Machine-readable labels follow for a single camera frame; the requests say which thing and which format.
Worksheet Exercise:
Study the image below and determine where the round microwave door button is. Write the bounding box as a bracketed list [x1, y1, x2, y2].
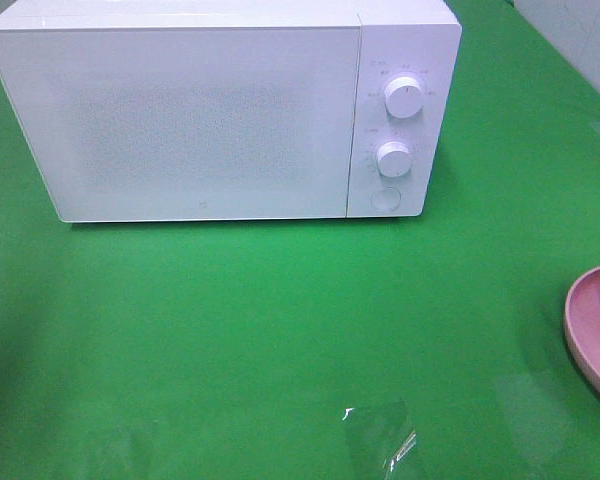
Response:
[371, 187, 401, 212]

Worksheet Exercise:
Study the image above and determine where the white microwave knob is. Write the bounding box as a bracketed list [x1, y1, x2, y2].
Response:
[384, 74, 425, 119]
[376, 142, 413, 178]

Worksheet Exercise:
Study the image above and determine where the white microwave door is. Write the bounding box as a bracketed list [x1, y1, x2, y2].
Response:
[0, 28, 360, 223]

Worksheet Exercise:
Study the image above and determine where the pink plate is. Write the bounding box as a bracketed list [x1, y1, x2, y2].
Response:
[564, 266, 600, 395]

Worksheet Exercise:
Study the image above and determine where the green table cloth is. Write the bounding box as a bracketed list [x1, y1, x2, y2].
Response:
[0, 1, 600, 479]

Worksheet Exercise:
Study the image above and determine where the white microwave oven body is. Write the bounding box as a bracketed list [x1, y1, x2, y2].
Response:
[0, 1, 462, 218]

